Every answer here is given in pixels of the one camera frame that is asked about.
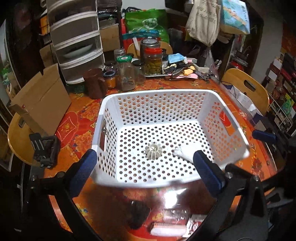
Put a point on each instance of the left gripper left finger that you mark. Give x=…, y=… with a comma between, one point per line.
x=80, y=171

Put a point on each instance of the white shuttlecock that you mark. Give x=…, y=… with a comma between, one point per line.
x=153, y=151

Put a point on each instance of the right wooden chair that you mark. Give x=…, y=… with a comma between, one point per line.
x=249, y=86

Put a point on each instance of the green lid glass jar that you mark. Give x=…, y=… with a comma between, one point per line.
x=126, y=73

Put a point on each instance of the white blue paper bag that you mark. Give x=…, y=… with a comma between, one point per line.
x=244, y=103

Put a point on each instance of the beige canvas tote bag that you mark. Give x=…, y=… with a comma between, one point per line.
x=203, y=23

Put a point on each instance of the white perforated plastic basket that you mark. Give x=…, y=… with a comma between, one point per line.
x=180, y=120

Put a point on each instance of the green shopping bag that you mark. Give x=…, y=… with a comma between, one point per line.
x=150, y=20

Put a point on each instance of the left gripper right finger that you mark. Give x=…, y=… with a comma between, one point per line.
x=212, y=176

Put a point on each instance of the brown cardboard box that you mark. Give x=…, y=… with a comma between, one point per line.
x=43, y=101

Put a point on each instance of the wooden chair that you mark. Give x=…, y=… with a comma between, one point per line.
x=249, y=86
x=19, y=141

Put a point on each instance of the left wooden chair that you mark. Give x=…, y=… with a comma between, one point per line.
x=19, y=141

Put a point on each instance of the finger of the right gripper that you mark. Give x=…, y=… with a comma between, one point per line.
x=264, y=136

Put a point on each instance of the small amber jar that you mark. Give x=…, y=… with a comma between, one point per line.
x=110, y=78

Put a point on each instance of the blue illustrated tote bag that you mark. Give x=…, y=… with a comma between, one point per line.
x=234, y=17

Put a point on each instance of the black phone clamp holder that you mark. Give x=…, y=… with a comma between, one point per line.
x=46, y=149

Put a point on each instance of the red lid pickle jar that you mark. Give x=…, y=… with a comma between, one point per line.
x=153, y=61

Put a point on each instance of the stacked grey drawer tower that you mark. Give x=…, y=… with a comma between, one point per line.
x=76, y=39

